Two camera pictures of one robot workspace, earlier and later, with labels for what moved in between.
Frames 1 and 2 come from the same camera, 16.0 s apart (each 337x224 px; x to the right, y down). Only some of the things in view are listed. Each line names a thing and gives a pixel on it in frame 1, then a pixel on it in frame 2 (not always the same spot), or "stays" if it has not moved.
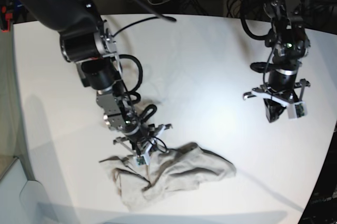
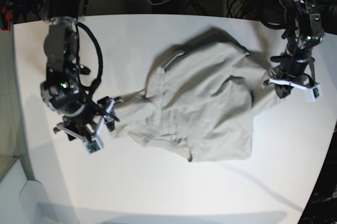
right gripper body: (287, 96) → (284, 80)
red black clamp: (6, 17) stays
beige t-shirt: (179, 171) → (201, 101)
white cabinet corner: (22, 201) stays
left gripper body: (142, 141) → (88, 125)
